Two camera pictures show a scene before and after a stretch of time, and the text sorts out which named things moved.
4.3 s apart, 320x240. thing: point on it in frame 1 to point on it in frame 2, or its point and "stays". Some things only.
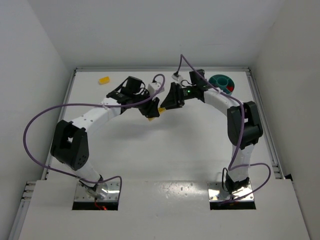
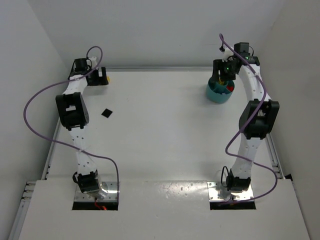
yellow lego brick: (160, 110) to (221, 82)
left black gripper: (145, 109) to (99, 80)
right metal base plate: (216, 192) stays
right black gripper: (178, 95) to (223, 75)
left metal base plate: (105, 191) stays
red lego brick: (230, 88) stays
